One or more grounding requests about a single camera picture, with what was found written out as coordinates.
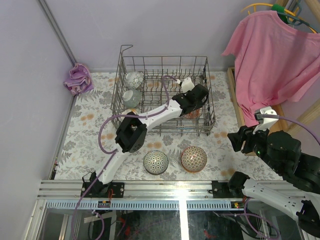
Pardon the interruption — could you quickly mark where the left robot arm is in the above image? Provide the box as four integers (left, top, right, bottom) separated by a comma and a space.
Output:
92, 84, 209, 198

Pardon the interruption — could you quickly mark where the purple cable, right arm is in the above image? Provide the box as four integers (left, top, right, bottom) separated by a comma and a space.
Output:
243, 114, 320, 240

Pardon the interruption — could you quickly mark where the white wrist camera, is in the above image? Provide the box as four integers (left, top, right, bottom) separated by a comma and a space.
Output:
175, 77, 195, 93
253, 106, 279, 134

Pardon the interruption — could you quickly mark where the slotted cable duct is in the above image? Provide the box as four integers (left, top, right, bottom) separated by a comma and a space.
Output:
46, 200, 244, 211

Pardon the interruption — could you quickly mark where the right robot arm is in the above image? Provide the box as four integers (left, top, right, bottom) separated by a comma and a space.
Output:
227, 126, 320, 238

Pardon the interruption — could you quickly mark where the white wrist camera, left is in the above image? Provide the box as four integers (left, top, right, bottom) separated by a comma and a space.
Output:
175, 77, 195, 93

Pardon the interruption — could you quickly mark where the yellow floral bowl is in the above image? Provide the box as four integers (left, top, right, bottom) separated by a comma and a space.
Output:
122, 108, 139, 115

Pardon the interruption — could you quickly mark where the floral table mat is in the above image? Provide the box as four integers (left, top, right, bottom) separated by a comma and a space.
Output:
54, 71, 279, 181

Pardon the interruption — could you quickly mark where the aluminium frame rail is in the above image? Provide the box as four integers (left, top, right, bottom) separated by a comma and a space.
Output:
37, 179, 307, 201

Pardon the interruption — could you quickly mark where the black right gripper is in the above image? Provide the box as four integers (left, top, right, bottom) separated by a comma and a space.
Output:
225, 119, 282, 172

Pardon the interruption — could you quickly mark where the red diamond patterned bowl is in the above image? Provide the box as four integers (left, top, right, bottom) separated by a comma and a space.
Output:
185, 108, 201, 119

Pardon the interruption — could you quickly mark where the yellow clothes hanger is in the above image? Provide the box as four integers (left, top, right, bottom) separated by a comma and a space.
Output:
240, 0, 320, 34

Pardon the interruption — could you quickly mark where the purple crumpled cloth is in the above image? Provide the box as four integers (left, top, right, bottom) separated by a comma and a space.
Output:
63, 63, 94, 96

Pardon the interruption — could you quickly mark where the grey wire dish rack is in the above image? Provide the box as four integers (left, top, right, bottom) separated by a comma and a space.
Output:
110, 44, 216, 136

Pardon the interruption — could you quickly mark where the pink t-shirt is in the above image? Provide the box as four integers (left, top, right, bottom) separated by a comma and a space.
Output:
221, 10, 320, 130

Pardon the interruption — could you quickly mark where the grey dotted bowl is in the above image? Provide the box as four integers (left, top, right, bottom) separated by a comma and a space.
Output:
122, 89, 142, 109

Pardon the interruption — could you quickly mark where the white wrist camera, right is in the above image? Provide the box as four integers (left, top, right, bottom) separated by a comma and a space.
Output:
253, 106, 279, 134

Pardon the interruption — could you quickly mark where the black patterned bowl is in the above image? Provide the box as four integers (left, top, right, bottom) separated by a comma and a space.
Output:
143, 150, 169, 176

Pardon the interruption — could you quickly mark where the corner aluminium post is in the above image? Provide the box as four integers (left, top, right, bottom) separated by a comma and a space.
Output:
36, 0, 77, 66

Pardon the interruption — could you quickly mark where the teal clothes hanger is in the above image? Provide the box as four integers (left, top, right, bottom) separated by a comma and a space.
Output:
271, 4, 317, 33

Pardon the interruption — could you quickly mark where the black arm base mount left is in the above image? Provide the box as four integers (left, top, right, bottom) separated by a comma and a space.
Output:
81, 172, 125, 199

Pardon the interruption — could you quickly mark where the wooden tray frame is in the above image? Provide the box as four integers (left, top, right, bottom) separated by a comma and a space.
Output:
226, 66, 298, 157

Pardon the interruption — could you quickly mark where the brown lattice patterned bowl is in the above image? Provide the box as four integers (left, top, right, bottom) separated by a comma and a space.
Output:
180, 146, 208, 173

